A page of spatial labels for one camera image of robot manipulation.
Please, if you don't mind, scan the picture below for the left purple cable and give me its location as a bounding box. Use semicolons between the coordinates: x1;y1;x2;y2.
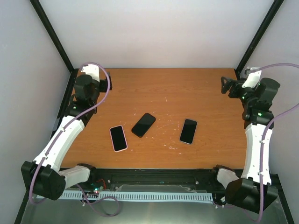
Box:
28;62;121;217

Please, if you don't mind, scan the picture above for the purple cable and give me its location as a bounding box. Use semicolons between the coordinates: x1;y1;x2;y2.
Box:
214;63;299;222
28;62;121;217

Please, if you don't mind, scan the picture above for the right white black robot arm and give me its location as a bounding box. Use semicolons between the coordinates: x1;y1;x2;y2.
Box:
213;77;280;213

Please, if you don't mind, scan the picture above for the left black frame post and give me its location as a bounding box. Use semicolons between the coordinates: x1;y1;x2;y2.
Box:
29;0;75;72

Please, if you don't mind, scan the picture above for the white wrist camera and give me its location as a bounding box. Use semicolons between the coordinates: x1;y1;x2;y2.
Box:
242;67;262;89
81;64;100;82

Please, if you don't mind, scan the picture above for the left black side rail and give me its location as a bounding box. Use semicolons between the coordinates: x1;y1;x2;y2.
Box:
14;69;79;224

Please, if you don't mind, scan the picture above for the light blue cable duct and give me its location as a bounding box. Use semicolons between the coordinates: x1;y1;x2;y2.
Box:
37;190;214;203

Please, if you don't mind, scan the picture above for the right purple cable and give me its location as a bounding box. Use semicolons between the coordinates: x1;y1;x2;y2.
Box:
214;63;299;222

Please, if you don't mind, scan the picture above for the phone in pink case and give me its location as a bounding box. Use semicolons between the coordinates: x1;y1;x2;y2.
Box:
109;125;128;152

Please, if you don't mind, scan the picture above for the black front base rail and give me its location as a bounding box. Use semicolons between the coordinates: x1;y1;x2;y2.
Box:
79;168;225;192

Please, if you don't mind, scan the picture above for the clear phone case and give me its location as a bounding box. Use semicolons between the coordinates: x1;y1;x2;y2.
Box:
179;118;198;145

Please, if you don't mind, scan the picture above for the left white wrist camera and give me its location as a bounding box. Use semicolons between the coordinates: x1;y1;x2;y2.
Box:
81;64;100;82

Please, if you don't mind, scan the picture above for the right black frame post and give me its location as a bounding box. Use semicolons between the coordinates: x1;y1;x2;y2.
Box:
235;0;284;76

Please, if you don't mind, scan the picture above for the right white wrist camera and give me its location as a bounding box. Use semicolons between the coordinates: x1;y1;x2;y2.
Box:
242;67;262;89

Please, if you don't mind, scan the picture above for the black frame post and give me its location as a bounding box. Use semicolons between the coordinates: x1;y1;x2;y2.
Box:
29;0;75;72
235;0;284;76

